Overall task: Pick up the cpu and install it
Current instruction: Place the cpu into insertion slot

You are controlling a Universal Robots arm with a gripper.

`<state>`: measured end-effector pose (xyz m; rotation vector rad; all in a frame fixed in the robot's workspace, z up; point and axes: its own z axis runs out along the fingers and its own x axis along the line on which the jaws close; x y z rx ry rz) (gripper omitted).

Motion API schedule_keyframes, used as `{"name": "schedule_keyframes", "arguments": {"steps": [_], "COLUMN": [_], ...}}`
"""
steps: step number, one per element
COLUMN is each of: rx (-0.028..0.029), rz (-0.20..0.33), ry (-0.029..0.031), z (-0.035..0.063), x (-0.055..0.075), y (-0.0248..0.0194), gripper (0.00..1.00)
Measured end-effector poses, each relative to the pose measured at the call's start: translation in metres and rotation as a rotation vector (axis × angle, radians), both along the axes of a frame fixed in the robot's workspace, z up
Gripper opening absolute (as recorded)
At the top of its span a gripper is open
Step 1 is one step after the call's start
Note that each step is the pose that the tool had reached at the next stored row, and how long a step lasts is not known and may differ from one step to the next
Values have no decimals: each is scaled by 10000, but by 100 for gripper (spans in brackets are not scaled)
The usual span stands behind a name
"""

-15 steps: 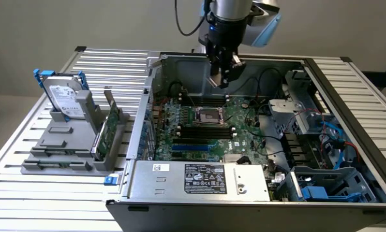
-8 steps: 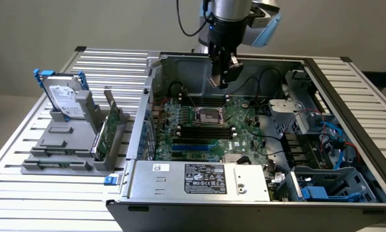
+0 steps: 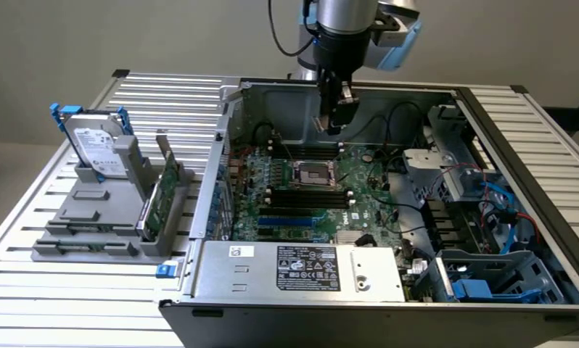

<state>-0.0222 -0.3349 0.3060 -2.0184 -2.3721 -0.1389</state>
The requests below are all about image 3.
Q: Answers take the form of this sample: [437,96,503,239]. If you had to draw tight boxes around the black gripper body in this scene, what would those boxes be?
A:
[313,30,373,83]

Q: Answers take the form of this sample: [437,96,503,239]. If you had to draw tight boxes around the CPU socket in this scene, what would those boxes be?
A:
[291,159,341,186]

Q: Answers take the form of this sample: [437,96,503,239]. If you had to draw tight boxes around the black RAM slot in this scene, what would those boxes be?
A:
[267,149,345,156]
[267,152,345,160]
[267,145,345,152]
[266,191,354,199]
[266,196,355,204]
[266,185,353,194]
[266,201,357,210]
[267,141,345,148]

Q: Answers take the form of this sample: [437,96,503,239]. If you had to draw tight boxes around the grey metal disk bay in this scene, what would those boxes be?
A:
[401,104,510,203]

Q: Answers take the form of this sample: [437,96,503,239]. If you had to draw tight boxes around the green motherboard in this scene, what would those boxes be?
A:
[223,140,410,252]

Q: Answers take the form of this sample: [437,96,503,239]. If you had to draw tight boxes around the black expansion slot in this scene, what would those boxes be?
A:
[258,207,321,218]

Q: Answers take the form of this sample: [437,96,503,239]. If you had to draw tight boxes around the blue expansion slot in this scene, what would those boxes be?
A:
[257,216,317,227]

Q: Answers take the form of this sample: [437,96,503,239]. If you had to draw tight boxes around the silver chipset heatsink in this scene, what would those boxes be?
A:
[334,231,370,247]

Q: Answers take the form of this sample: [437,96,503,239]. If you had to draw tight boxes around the green graphics card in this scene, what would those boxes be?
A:
[135,129,182,243]

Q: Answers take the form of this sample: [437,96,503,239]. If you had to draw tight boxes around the dark background equipment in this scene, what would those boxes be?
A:
[542,88,579,134]

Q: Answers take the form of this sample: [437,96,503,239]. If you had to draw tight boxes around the silver power supply unit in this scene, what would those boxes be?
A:
[190,240,409,304]

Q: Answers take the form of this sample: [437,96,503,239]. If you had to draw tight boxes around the silver hard disk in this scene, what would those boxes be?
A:
[63,113,132,181]

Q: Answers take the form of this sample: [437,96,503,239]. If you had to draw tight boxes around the metal drive cage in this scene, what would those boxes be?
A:
[433,249,570,305]

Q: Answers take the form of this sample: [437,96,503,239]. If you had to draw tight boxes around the blue drive cage latch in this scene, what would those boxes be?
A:
[450,278,495,302]

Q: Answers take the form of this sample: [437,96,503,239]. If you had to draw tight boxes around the blue disk carrier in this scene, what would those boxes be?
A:
[48,102,142,182]

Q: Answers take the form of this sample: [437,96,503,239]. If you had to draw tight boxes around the blue case latch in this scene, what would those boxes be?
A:
[155,260,180,279]

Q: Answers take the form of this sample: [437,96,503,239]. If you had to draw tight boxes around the open black PC case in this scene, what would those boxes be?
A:
[158,77,579,348]

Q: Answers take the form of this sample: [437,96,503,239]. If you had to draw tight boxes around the grey parts rack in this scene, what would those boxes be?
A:
[30,135,197,264]

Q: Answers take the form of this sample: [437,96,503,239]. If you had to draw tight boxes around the black looped wire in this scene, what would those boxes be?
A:
[357,101,426,153]

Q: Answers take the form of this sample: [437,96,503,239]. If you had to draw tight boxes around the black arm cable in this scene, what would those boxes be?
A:
[267,0,317,57]

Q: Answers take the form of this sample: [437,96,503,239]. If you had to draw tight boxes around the blue SATA wire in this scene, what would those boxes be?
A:
[479,180,519,255]

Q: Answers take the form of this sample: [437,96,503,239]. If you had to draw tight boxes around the red wire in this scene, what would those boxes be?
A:
[510,212,546,244]

